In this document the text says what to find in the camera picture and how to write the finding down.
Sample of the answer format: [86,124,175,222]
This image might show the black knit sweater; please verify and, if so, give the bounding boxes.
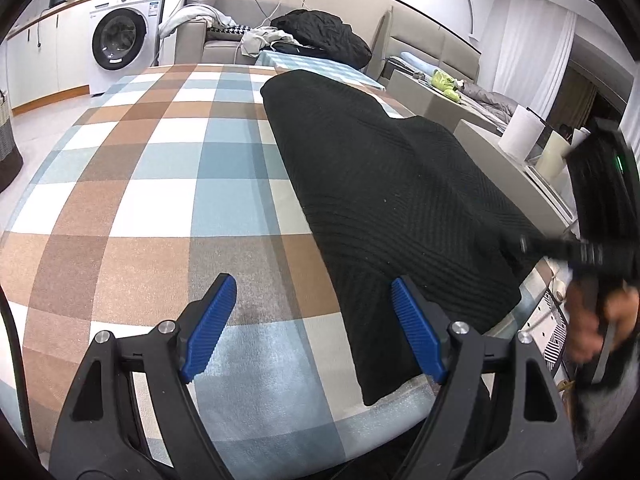
[260,70,536,405]

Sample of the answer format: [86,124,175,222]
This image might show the white grey clothes pile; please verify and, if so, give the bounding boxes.
[157,3,302,58]

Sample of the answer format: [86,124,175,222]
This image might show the right hand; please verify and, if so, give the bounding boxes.
[566,281,639,364]

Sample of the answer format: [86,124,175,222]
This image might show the beige cylindrical container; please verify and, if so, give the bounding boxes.
[535,130,570,182]

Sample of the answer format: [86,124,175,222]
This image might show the white paper towel roll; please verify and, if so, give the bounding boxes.
[498,105,546,162]

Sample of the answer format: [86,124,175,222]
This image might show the grey side cabinet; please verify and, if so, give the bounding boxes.
[454,120,577,235]

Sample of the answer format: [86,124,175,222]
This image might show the checkered tablecloth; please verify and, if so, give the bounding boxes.
[1,65,434,479]

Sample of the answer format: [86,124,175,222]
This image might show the green toy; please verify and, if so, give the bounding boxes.
[431,68,462,103]

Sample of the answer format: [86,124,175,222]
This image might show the grey upholstered bed headboard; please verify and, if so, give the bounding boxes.
[366,6,480,81]

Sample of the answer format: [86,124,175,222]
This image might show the woven laundry basket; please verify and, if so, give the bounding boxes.
[0,92,23,192]

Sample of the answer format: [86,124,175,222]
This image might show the grey sofa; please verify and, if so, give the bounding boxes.
[175,0,282,64]

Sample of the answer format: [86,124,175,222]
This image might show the black jacket on sofa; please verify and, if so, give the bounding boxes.
[270,9,372,70]

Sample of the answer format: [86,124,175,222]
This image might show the white washing machine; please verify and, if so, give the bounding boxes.
[87,0,165,96]

